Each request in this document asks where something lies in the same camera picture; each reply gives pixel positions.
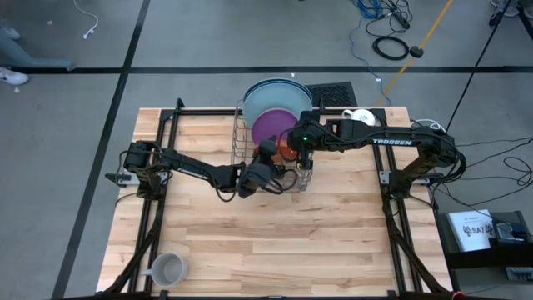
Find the black power strip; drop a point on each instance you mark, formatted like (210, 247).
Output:
(401, 20)

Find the person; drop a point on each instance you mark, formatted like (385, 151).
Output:
(14, 77)
(506, 6)

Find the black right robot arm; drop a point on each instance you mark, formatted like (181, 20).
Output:
(391, 141)

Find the large light blue plate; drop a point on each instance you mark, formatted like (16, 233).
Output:
(275, 98)

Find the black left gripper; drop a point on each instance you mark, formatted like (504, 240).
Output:
(266, 152)

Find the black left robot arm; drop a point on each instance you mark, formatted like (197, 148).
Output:
(187, 168)

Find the white printed mug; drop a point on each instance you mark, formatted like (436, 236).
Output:
(363, 116)

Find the large dark blue plate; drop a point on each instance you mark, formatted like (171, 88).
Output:
(278, 81)

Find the black storage bin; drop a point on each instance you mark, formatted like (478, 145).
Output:
(479, 260)

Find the black table frame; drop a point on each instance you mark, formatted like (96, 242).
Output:
(200, 111)

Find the grey flat device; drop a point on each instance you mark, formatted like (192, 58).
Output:
(520, 273)

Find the small orange plate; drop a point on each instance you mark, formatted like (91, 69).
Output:
(287, 151)

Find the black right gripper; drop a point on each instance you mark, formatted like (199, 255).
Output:
(307, 160)

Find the white booklet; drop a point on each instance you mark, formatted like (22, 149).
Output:
(470, 231)

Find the small purple plate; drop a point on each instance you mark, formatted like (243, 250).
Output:
(270, 125)

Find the black stand leg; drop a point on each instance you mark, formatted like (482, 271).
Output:
(480, 62)
(528, 21)

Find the grey chair base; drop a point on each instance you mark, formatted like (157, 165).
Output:
(46, 63)

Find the grey mug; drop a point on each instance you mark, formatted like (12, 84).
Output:
(168, 270)

